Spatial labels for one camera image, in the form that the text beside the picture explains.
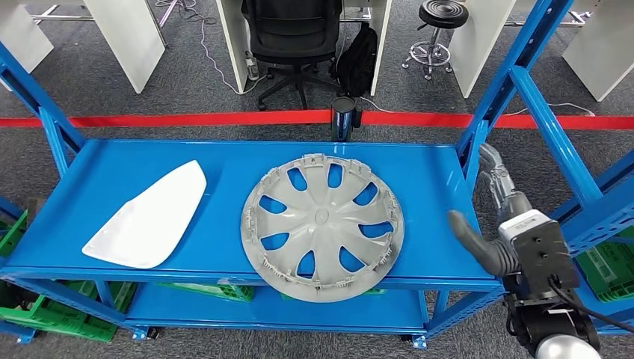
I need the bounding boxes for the silver plastic wheel hubcap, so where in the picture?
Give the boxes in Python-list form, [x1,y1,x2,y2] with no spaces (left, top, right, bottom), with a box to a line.
[240,153,406,304]

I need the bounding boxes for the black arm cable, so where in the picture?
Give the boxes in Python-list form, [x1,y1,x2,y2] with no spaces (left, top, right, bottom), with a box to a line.
[547,274,634,334]

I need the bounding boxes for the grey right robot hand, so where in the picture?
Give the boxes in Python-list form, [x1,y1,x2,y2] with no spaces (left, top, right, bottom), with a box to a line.
[447,144,535,278]

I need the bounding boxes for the white floor cable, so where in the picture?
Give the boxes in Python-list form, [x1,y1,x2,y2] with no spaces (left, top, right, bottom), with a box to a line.
[197,17,268,95]
[357,95,397,115]
[504,101,597,118]

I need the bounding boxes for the white plastic trim panel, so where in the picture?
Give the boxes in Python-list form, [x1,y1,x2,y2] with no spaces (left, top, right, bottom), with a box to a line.
[81,159,208,270]

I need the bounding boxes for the black backpack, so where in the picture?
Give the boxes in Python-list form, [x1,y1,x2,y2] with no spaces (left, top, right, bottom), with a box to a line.
[330,22,379,99]

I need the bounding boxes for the tangled grey floor cables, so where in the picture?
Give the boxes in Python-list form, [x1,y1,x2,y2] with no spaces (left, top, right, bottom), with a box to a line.
[154,0,220,25]

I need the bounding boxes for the dark stanchion post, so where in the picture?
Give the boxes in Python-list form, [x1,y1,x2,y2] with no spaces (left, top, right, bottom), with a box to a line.
[330,96,363,143]

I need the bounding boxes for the black office chair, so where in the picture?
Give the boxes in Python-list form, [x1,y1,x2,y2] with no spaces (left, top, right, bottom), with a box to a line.
[241,0,344,111]

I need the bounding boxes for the red barrier belt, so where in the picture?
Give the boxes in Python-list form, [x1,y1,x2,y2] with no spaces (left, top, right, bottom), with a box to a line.
[0,109,634,132]

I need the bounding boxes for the black round stool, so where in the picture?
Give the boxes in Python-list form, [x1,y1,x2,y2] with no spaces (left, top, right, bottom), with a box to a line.
[401,0,470,82]

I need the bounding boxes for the white power strip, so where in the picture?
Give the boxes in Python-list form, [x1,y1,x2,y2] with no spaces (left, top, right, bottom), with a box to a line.
[245,50,260,82]

